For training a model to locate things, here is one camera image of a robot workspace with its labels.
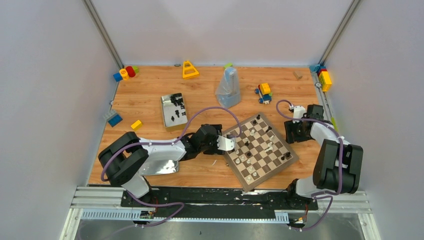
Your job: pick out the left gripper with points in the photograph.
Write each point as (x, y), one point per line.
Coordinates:
(215, 145)

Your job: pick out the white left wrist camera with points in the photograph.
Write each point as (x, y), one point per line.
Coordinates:
(226, 143)

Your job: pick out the grey lego brick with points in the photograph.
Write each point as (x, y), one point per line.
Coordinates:
(110, 114)

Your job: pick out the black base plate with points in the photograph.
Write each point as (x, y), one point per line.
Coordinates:
(274, 199)

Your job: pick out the yellow trapezoid toy block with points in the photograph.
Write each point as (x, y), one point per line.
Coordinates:
(189, 71)

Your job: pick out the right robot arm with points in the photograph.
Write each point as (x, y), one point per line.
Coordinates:
(338, 166)

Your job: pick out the yellow cylinder block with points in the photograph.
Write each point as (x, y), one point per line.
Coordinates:
(124, 74)

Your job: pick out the silver metal tin box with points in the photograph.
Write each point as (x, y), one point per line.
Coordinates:
(168, 111)

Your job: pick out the silver tin lid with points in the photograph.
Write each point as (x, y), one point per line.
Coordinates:
(159, 167)

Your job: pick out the blue lego brick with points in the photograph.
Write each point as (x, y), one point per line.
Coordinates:
(114, 120)

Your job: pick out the small yellow block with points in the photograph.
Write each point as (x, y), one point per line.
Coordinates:
(136, 125)

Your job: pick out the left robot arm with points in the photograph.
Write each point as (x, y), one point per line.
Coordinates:
(129, 159)

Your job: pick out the clear bubble wrap bag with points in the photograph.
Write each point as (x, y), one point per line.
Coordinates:
(228, 92)

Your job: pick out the pile of black chess pieces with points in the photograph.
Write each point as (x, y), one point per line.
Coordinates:
(177, 100)

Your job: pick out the stacked coloured bricks corner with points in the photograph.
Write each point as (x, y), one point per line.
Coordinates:
(323, 76)

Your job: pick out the blue cube block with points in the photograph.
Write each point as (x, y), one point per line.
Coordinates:
(118, 77)

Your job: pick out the small wooden block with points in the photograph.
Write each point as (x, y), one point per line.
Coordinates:
(298, 75)

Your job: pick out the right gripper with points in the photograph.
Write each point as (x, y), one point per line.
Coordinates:
(290, 135)

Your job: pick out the toy car blocks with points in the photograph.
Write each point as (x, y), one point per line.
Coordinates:
(264, 93)

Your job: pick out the green block behind bag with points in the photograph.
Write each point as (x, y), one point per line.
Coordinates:
(228, 65)

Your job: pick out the wooden chess board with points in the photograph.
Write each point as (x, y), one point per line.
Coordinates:
(260, 151)

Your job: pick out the red cylinder block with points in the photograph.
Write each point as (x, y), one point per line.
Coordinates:
(131, 71)

